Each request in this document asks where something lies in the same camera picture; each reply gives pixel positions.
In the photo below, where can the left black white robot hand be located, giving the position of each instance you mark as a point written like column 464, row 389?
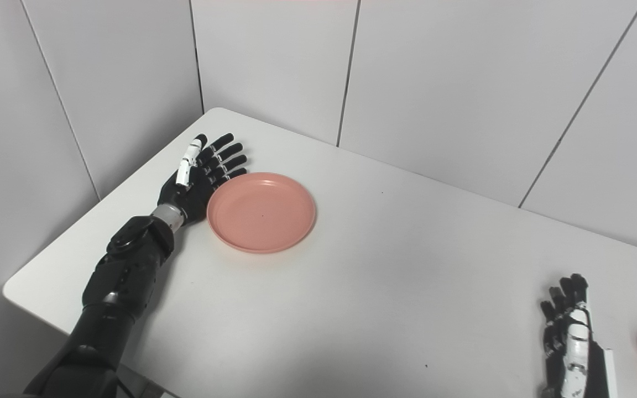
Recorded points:
column 191, row 190

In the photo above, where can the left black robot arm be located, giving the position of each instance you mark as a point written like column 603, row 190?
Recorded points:
column 119, row 287

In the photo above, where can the pink round plate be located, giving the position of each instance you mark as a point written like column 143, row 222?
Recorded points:
column 261, row 213

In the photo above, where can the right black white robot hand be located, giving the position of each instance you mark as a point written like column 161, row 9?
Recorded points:
column 575, row 359

